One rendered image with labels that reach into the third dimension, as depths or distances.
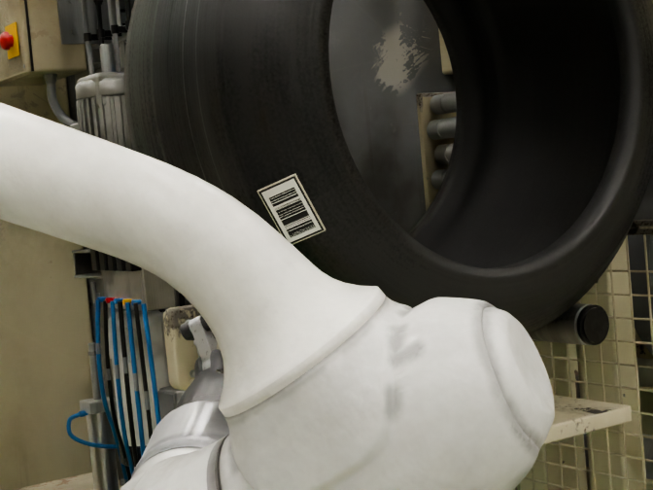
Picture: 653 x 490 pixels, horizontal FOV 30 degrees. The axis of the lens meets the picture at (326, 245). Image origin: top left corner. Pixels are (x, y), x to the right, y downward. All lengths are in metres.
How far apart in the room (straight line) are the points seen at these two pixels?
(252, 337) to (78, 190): 0.11
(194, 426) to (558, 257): 0.61
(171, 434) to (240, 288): 0.18
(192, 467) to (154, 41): 0.64
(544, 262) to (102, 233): 0.72
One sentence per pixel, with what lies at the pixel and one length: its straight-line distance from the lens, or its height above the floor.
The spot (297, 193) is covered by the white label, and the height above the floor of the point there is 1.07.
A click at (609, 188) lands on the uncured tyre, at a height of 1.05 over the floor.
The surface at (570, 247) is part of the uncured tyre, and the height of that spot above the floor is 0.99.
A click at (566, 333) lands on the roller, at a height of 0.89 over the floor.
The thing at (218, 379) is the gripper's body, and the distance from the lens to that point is 0.80.
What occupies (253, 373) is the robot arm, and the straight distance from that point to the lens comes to 0.59.
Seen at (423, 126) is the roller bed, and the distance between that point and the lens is 1.82.
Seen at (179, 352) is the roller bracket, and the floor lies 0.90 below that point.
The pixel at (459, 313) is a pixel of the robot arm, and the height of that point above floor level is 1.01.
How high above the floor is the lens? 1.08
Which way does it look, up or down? 3 degrees down
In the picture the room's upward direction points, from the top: 5 degrees counter-clockwise
